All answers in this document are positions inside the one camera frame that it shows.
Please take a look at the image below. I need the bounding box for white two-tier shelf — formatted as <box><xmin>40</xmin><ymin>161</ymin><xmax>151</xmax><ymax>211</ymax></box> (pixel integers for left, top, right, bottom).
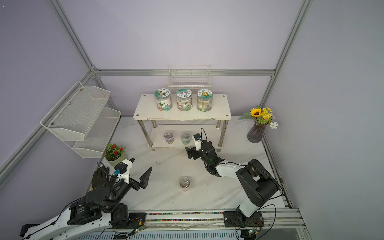
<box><xmin>134</xmin><ymin>94</ymin><xmax>232</xmax><ymax>151</ymax></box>

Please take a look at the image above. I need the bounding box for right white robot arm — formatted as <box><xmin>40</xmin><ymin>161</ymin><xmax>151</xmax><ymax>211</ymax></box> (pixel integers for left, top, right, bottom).
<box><xmin>185</xmin><ymin>139</ymin><xmax>282</xmax><ymax>227</ymax></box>

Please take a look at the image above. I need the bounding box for seed jar purple flower lid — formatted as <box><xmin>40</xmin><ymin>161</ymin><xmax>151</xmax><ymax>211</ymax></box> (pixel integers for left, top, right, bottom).
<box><xmin>176</xmin><ymin>89</ymin><xmax>193</xmax><ymax>112</ymax></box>

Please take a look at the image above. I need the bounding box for seed jar sunflower lid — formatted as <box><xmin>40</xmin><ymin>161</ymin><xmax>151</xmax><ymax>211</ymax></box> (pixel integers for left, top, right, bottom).
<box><xmin>197</xmin><ymin>89</ymin><xmax>214</xmax><ymax>112</ymax></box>

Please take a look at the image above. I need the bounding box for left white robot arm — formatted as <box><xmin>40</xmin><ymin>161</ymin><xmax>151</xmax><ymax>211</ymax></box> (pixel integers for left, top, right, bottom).
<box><xmin>20</xmin><ymin>167</ymin><xmax>153</xmax><ymax>240</ymax></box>

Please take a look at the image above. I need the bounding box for sunflower bouquet in dark vase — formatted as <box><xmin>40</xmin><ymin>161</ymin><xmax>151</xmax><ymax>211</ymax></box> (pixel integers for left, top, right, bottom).
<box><xmin>239</xmin><ymin>106</ymin><xmax>279</xmax><ymax>144</ymax></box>

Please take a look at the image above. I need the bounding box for black rubber glove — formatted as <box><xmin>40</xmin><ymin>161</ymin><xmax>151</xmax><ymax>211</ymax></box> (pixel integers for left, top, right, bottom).
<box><xmin>91</xmin><ymin>166</ymin><xmax>117</xmax><ymax>191</ymax></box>

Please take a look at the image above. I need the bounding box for seed jar green plant lid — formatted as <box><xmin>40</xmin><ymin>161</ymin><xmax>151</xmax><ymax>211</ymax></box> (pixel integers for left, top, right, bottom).
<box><xmin>154</xmin><ymin>88</ymin><xmax>172</xmax><ymax>111</ymax></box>

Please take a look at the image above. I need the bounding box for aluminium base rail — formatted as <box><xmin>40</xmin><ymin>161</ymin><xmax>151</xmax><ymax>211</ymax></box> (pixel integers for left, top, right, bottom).
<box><xmin>78</xmin><ymin>206</ymin><xmax>310</xmax><ymax>240</ymax></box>

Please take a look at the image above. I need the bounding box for small clear jar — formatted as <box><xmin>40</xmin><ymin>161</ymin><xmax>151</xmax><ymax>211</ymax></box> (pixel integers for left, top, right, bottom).
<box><xmin>181</xmin><ymin>132</ymin><xmax>191</xmax><ymax>145</ymax></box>
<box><xmin>164</xmin><ymin>131</ymin><xmax>174</xmax><ymax>144</ymax></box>
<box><xmin>179</xmin><ymin>177</ymin><xmax>191</xmax><ymax>192</ymax></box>

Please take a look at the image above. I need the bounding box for small red flower pot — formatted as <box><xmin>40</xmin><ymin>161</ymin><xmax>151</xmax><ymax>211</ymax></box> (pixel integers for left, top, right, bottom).
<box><xmin>105</xmin><ymin>144</ymin><xmax>127</xmax><ymax>167</ymax></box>

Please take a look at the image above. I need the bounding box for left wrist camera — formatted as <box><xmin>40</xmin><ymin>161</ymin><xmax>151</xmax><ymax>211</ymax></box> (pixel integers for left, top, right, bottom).
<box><xmin>113</xmin><ymin>158</ymin><xmax>135</xmax><ymax>184</ymax></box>

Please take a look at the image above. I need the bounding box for white wire basket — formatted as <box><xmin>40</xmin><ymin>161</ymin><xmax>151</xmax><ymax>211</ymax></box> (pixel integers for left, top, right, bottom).
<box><xmin>167</xmin><ymin>65</ymin><xmax>212</xmax><ymax>94</ymax></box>

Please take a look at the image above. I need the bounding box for white mesh wall rack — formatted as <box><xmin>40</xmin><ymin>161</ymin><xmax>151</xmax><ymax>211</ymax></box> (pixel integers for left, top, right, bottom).
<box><xmin>40</xmin><ymin>82</ymin><xmax>121</xmax><ymax>159</ymax></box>

